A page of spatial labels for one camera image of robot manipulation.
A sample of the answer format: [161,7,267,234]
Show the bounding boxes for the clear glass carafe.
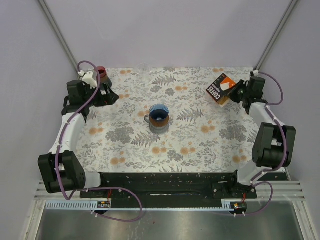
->
[144,114,170,135]

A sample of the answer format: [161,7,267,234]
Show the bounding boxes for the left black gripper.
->
[82,82,119,108]

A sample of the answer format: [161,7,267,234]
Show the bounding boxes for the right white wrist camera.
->
[250,70,259,77]

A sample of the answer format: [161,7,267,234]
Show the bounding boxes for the white slotted cable duct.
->
[46,198,236,212]

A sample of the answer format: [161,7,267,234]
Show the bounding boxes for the blue cone dripper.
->
[149,103,170,122]

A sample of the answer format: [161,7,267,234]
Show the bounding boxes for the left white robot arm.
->
[38,80,120,198]

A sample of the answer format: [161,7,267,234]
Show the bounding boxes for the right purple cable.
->
[233,71,288,217]

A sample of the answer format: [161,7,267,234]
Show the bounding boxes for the orange coffee filter box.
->
[205,73,236,108]

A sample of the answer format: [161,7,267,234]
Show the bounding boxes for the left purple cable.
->
[56,60,143,223]

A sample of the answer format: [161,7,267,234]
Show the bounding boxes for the red topped dark flask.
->
[96,66,112,88]

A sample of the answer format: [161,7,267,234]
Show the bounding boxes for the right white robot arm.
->
[227,76,296,198]

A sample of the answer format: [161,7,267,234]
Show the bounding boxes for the aluminium frame rail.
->
[36,0,78,73]

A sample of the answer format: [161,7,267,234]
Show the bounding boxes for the purple cable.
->
[233,71,288,217]
[56,60,143,223]

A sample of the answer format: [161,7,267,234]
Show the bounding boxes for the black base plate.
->
[79,173,257,210]

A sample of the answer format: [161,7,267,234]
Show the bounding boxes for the brown wooden ring holder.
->
[149,116,170,128]

